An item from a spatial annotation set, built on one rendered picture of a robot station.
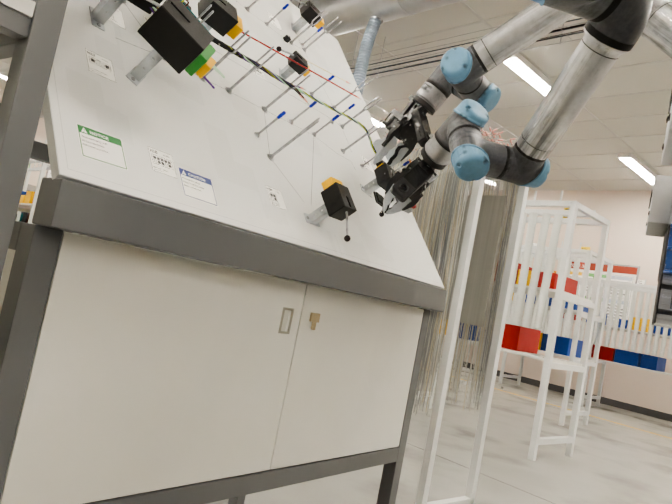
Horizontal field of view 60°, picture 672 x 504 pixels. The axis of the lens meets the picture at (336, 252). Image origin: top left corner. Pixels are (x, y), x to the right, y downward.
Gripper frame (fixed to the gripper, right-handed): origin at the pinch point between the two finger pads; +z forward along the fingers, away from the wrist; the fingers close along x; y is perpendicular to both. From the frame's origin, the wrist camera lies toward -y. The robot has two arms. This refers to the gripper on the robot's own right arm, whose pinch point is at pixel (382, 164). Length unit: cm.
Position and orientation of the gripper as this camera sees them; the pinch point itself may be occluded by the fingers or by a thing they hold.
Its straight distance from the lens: 161.6
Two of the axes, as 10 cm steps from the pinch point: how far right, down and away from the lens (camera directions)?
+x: -6.3, -3.8, -6.8
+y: -4.6, -5.2, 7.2
